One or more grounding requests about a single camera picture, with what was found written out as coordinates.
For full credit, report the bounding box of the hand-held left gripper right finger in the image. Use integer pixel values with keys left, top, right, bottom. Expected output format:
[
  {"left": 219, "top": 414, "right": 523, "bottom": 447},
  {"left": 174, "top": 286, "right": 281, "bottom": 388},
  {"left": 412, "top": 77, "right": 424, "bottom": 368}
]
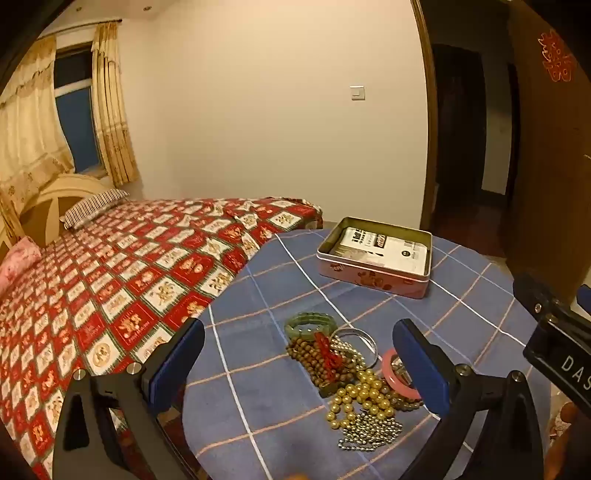
[{"left": 392, "top": 318, "right": 552, "bottom": 480}]

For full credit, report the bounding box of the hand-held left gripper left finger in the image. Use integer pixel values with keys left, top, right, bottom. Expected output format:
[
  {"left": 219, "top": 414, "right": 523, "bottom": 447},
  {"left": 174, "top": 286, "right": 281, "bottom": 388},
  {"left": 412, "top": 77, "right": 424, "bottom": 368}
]
[{"left": 52, "top": 318, "right": 205, "bottom": 480}]

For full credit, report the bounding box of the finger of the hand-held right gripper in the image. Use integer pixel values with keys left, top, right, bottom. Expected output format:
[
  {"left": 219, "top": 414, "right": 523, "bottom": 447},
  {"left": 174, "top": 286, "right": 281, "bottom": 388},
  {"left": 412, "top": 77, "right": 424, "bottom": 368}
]
[{"left": 512, "top": 272, "right": 563, "bottom": 325}]

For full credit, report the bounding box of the large gold pearl bracelet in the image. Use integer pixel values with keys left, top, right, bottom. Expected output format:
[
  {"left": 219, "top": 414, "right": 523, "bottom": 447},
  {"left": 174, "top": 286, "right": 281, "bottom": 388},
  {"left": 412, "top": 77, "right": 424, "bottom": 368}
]
[{"left": 353, "top": 369, "right": 399, "bottom": 421}]

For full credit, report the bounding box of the silver bangle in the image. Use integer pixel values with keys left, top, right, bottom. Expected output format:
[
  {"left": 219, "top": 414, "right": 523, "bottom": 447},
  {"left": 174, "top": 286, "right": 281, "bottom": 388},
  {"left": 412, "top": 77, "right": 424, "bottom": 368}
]
[{"left": 330, "top": 329, "right": 378, "bottom": 370}]

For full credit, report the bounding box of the pink tin box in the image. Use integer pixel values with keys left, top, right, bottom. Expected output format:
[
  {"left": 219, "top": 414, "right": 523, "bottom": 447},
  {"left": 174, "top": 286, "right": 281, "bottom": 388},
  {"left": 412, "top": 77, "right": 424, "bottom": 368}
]
[{"left": 317, "top": 216, "right": 433, "bottom": 300}]

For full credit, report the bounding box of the brown wooden bead bracelet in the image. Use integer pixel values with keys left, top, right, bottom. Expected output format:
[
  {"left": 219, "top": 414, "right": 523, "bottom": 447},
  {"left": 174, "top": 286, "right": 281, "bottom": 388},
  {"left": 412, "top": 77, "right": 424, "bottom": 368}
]
[{"left": 285, "top": 335, "right": 366, "bottom": 398}]

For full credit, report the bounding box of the pink bangle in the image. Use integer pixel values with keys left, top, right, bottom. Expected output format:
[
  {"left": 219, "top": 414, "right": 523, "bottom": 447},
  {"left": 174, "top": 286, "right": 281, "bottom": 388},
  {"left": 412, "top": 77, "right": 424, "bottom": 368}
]
[{"left": 381, "top": 349, "right": 423, "bottom": 402}]

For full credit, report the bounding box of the blue checked tablecloth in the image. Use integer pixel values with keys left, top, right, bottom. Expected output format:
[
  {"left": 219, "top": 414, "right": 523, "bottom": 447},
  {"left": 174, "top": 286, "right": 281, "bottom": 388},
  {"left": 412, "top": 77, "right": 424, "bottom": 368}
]
[{"left": 182, "top": 226, "right": 557, "bottom": 480}]

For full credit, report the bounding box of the red patterned bed blanket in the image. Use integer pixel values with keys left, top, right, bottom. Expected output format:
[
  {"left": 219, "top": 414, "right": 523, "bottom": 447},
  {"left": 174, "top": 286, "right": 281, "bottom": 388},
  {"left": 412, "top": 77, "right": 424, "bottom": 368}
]
[{"left": 0, "top": 198, "right": 324, "bottom": 480}]

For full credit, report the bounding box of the red knot charm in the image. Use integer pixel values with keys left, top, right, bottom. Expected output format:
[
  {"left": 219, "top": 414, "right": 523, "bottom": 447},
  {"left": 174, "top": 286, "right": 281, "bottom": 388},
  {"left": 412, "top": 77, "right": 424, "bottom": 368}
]
[{"left": 314, "top": 331, "right": 345, "bottom": 371}]

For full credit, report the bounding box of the brown wooden door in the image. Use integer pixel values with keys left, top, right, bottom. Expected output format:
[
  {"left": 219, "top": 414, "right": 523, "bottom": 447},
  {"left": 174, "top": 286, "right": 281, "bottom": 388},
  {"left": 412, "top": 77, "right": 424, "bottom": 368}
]
[{"left": 501, "top": 0, "right": 591, "bottom": 280}]

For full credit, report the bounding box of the striped pillow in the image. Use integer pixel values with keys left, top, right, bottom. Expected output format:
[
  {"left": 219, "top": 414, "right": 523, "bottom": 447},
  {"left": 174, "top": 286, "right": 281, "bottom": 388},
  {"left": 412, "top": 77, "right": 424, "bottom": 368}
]
[{"left": 60, "top": 189, "right": 130, "bottom": 230}]

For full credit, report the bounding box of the pink pillow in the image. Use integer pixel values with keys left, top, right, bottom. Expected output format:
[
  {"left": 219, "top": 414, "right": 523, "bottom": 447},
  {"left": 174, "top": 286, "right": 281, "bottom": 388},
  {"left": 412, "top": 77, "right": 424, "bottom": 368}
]
[{"left": 0, "top": 236, "right": 41, "bottom": 296}]

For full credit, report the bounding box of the cream wooden headboard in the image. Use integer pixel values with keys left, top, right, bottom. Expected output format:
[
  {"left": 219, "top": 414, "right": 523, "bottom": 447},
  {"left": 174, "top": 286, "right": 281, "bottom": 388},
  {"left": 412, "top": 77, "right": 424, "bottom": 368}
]
[{"left": 0, "top": 173, "right": 116, "bottom": 254}]

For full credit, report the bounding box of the red paper door decoration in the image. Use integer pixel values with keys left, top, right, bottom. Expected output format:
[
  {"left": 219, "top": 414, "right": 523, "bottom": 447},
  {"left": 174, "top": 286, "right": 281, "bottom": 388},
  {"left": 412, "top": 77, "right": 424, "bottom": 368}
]
[{"left": 537, "top": 28, "right": 578, "bottom": 85}]

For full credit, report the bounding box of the window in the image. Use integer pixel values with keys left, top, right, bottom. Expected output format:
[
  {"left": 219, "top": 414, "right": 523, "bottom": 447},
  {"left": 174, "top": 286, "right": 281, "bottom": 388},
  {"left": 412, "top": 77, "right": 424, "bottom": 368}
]
[{"left": 53, "top": 46, "right": 106, "bottom": 180}]

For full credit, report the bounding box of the wide yellow curtain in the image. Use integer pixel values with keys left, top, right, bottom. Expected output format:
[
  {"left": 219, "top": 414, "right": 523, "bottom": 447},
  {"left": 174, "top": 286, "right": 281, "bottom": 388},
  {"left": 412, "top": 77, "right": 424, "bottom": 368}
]
[{"left": 0, "top": 36, "right": 77, "bottom": 217}]

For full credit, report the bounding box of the white pearl bracelet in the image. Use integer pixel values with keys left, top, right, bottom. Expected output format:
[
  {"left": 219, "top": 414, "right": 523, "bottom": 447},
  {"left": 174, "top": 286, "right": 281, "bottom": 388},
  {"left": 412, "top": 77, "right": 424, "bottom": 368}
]
[{"left": 330, "top": 337, "right": 366, "bottom": 367}]

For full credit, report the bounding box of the silver bead chain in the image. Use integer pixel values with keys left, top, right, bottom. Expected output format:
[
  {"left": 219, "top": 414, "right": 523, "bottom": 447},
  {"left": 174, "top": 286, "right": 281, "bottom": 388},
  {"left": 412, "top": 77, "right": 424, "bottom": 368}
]
[{"left": 337, "top": 408, "right": 404, "bottom": 452}]

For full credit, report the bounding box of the green jade bracelet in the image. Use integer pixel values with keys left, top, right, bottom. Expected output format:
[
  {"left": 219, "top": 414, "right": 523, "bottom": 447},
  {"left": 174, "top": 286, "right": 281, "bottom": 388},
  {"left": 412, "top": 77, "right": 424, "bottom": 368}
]
[{"left": 285, "top": 312, "right": 336, "bottom": 339}]

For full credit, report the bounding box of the brown door frame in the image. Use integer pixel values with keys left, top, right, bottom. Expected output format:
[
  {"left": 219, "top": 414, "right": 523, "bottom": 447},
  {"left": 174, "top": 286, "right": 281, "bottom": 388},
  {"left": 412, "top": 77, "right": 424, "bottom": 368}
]
[{"left": 411, "top": 0, "right": 440, "bottom": 230}]

